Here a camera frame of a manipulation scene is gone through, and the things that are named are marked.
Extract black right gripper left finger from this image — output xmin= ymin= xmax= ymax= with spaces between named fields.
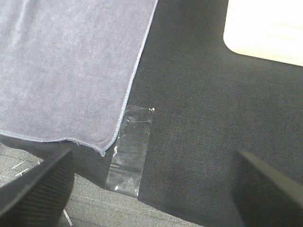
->
xmin=0 ymin=150 xmax=74 ymax=227

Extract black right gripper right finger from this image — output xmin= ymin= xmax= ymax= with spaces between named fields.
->
xmin=231 ymin=149 xmax=303 ymax=227

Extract grey-purple towel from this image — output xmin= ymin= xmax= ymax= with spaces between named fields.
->
xmin=0 ymin=0 xmax=158 ymax=156

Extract clear tape strip right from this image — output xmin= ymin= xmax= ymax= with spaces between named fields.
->
xmin=105 ymin=105 xmax=155 ymax=198

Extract black table cloth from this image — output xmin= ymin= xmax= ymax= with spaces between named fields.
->
xmin=0 ymin=0 xmax=303 ymax=227

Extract cream plastic storage bin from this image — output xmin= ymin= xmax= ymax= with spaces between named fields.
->
xmin=223 ymin=0 xmax=303 ymax=66

